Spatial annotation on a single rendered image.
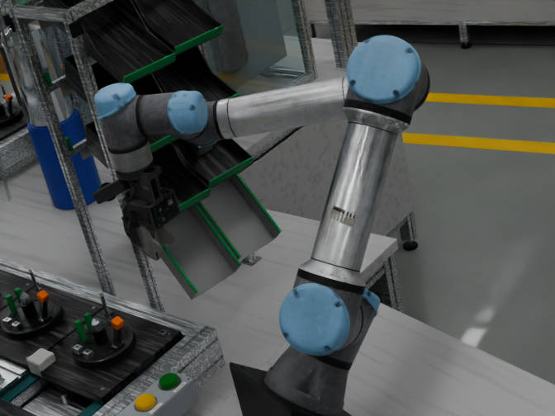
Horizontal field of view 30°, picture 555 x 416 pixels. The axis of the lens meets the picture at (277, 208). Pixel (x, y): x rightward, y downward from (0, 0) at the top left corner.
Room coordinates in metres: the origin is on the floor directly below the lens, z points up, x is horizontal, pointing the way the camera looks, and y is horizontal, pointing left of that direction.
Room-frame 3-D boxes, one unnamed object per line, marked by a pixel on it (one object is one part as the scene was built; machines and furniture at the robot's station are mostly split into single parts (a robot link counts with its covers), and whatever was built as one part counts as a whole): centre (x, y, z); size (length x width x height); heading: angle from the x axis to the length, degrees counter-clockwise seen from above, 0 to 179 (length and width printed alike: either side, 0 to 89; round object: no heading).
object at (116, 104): (1.74, 0.24, 1.53); 0.09 x 0.08 x 0.11; 72
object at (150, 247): (1.73, 0.25, 1.27); 0.06 x 0.03 x 0.09; 45
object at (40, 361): (1.86, 0.43, 1.01); 0.24 x 0.24 x 0.13; 46
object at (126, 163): (1.75, 0.24, 1.45); 0.08 x 0.08 x 0.05
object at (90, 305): (2.03, 0.61, 1.01); 0.24 x 0.24 x 0.13; 46
